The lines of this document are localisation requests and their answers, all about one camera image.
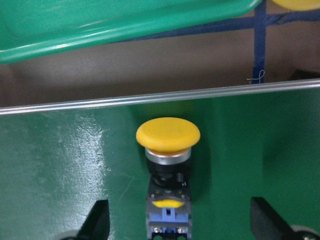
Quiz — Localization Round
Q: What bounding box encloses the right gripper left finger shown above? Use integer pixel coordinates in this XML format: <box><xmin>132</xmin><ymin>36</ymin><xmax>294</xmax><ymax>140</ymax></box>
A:
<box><xmin>77</xmin><ymin>199</ymin><xmax>110</xmax><ymax>240</ymax></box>

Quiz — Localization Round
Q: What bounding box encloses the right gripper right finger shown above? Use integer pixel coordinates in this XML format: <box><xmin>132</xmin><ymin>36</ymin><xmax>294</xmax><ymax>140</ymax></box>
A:
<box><xmin>250</xmin><ymin>197</ymin><xmax>295</xmax><ymax>240</ymax></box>

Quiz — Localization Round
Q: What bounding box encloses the green conveyor belt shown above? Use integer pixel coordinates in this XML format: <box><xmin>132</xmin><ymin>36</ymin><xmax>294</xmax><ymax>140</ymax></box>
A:
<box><xmin>0</xmin><ymin>79</ymin><xmax>320</xmax><ymax>240</ymax></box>

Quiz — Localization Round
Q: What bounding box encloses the green plastic tray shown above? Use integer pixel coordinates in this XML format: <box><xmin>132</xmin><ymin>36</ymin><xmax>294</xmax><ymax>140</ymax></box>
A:
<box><xmin>0</xmin><ymin>0</ymin><xmax>259</xmax><ymax>64</ymax></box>

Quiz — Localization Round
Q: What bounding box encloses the yellow plastic tray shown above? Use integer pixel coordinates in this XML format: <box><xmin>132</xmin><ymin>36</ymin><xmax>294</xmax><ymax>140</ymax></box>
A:
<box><xmin>272</xmin><ymin>0</ymin><xmax>320</xmax><ymax>11</ymax></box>

